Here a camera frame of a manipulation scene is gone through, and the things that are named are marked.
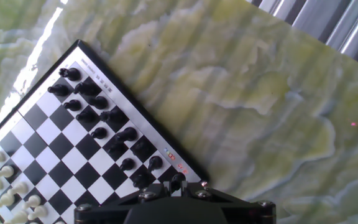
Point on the black chess pawn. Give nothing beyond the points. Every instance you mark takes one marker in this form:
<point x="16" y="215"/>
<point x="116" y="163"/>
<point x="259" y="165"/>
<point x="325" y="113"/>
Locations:
<point x="58" y="90"/>
<point x="85" y="116"/>
<point x="127" y="164"/>
<point x="116" y="148"/>
<point x="72" y="105"/>
<point x="141" y="180"/>
<point x="99" y="133"/>

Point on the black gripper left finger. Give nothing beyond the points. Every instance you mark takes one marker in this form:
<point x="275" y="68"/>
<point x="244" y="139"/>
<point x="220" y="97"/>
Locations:
<point x="110" y="208"/>

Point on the black chess bishop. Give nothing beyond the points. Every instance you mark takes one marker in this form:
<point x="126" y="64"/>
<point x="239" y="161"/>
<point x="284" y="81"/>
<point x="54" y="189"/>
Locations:
<point x="98" y="102"/>
<point x="141" y="148"/>

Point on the white chess queen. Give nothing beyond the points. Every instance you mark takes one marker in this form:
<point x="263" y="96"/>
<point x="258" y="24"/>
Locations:
<point x="20" y="217"/>

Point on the black white magnetic chessboard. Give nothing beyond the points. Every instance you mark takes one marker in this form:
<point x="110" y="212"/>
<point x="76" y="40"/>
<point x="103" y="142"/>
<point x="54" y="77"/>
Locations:
<point x="73" y="158"/>

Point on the black chess king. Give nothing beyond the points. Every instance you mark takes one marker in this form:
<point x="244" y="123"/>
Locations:
<point x="126" y="134"/>

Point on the green marble pattern mat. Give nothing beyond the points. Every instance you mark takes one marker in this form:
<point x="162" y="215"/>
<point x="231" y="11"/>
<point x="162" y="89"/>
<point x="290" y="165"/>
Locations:
<point x="259" y="109"/>

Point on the white chess bishop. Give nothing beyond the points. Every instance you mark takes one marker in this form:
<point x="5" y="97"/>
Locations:
<point x="2" y="200"/>

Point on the black chess knight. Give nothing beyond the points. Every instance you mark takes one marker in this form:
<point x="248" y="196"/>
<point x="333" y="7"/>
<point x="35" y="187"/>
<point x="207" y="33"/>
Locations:
<point x="155" y="163"/>
<point x="87" y="89"/>

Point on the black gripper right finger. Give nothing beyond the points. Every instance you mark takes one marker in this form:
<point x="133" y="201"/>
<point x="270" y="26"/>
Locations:
<point x="244" y="211"/>

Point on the black chess queen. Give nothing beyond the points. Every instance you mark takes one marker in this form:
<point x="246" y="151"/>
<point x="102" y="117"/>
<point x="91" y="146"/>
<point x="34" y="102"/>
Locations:
<point x="113" y="115"/>

